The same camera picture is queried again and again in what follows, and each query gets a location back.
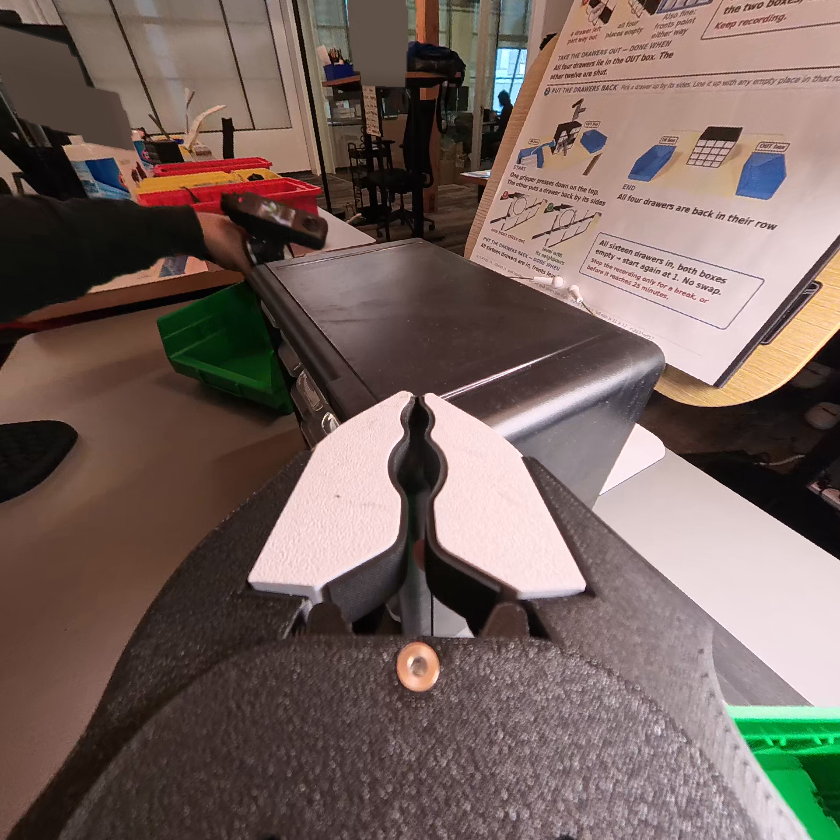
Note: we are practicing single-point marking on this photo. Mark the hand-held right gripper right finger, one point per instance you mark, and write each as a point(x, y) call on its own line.
point(499, 518)

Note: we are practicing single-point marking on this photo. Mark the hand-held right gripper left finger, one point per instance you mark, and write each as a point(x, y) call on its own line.
point(328, 512)

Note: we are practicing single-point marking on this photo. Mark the set of clear drawers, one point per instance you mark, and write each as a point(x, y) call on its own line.
point(308, 394)

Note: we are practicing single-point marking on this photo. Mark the green plastic bin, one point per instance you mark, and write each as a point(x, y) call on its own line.
point(216, 354)
point(800, 754)

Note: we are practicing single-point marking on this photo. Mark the black drawer cabinet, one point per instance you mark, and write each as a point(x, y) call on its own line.
point(426, 308)

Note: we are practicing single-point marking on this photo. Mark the person's left forearm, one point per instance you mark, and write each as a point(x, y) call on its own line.
point(79, 249)

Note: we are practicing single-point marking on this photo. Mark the light desk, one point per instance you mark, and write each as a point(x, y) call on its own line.
point(131, 492)

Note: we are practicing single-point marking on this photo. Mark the red bin white label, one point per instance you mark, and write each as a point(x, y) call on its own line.
point(289, 191)

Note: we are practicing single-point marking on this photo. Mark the yellow plastic bin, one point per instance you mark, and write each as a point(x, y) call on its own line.
point(259, 174)
point(184, 180)

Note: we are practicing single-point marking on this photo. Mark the wooden topped table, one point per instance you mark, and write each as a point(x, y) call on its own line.
point(341, 229)

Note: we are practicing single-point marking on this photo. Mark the red plastic bin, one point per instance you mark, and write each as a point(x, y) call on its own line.
point(210, 165)

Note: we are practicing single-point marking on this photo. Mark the white curved object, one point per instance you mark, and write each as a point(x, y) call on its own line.
point(207, 118)

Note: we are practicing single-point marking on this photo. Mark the black floor stand pole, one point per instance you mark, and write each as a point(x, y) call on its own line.
point(312, 98)

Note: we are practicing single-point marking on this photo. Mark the black office chair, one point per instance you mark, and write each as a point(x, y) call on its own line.
point(407, 184)

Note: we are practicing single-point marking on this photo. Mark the blue pencil cup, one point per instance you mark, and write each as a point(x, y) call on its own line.
point(338, 71)

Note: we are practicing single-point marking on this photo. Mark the background table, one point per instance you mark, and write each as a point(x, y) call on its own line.
point(476, 176)

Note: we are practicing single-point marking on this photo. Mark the dark blue backpack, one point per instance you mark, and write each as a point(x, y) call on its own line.
point(436, 62)

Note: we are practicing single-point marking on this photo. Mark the white power strip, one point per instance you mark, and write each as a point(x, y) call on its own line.
point(825, 495)

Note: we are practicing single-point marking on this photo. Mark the wooden document stand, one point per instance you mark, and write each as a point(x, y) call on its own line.
point(787, 354)

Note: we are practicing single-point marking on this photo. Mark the white shoe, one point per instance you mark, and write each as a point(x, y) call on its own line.
point(815, 375)
point(823, 415)

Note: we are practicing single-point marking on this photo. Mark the black sheet clip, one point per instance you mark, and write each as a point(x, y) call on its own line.
point(791, 312)

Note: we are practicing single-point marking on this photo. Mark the white instruction sheet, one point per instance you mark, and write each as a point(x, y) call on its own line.
point(689, 197)

